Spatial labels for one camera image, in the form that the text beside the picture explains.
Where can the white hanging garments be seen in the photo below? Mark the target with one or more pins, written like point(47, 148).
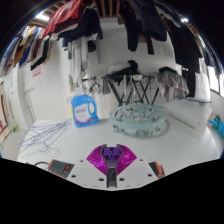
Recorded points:
point(78, 60)

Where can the grey garment on rack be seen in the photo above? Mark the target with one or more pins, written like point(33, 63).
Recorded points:
point(171, 83)

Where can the ceiling lamp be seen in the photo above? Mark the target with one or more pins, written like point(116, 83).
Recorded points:
point(184, 20)
point(42, 16)

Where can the blue bucket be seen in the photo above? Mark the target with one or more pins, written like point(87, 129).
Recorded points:
point(221, 130)

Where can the black folding drying rack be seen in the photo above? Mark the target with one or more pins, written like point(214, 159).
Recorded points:
point(133, 88)

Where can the blue detergent bottle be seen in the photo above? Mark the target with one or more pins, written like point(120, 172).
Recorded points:
point(84, 111)

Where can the white cushion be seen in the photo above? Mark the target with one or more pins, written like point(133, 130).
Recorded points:
point(188, 111)

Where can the dark hanging garments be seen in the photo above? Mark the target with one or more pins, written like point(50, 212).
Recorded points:
point(143, 20)

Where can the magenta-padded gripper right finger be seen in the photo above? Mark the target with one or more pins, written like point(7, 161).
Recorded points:
point(136, 171)

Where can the row of colourful hanging clothes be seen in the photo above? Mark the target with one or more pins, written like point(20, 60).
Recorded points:
point(25, 50)

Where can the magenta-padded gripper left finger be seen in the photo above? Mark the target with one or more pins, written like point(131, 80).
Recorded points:
point(87, 173)

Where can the red hanging garment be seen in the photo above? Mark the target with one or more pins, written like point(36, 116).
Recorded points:
point(63, 15)

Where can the teal bucket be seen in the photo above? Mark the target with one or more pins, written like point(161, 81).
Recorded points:
point(217, 122)

